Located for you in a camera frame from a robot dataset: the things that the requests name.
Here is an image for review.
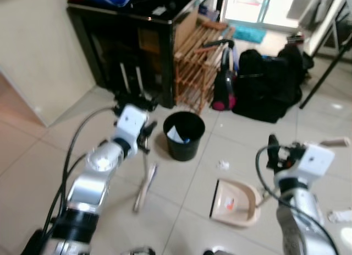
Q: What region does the black pink vacuum cleaner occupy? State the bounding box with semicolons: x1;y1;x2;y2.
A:
202;39;238;112

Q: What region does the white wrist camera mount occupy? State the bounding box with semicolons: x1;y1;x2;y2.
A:
114;105;149;148
290;143;335;182

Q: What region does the broom with metal stick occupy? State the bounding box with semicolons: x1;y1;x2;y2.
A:
133;149;159;214

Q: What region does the robot left leg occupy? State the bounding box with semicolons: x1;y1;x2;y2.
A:
121;247;157;255

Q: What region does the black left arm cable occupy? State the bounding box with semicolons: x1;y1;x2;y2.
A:
33;105;123;253

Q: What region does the teal floor mat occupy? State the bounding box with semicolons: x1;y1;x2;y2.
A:
234;25;267;44

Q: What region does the brown wooden slatted rack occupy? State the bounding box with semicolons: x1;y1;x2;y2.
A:
173;10;236;115

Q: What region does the white paper sheet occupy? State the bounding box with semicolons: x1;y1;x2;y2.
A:
167;126;185;143

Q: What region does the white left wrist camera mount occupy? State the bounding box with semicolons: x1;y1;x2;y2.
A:
114;105;149;148

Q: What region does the black table leg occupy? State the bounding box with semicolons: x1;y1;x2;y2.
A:
299;35;352;110

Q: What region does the beige long-handled dustpan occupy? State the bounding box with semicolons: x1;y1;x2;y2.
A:
209;137;351;228

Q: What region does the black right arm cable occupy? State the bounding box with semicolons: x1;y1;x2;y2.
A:
255;145;340;255

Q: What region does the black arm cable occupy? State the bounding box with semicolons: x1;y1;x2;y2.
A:
33;105;123;253
255;145;340;255

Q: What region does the white framed glass door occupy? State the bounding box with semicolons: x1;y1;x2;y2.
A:
223;0;273;27

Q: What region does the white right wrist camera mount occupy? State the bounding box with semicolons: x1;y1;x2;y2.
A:
290;143;335;182

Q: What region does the white low cabinet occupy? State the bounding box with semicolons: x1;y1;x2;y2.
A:
286;0;352;57

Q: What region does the black fabric bag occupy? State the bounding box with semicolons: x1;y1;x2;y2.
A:
233;43;315;123

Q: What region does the black round trash bin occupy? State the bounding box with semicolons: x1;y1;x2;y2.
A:
163;111;206;161

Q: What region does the black glossy cabinet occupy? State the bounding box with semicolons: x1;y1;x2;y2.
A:
66;0;215;108

